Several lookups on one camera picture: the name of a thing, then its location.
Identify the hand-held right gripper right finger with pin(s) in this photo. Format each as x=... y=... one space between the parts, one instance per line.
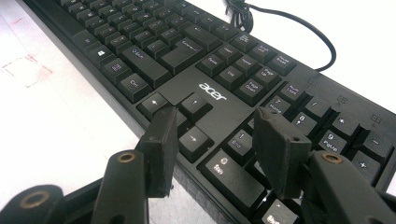
x=280 y=155

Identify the black computer keyboard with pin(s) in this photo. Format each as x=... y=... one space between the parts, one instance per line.
x=174 y=84

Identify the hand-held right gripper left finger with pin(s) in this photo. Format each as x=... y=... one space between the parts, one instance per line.
x=162 y=155

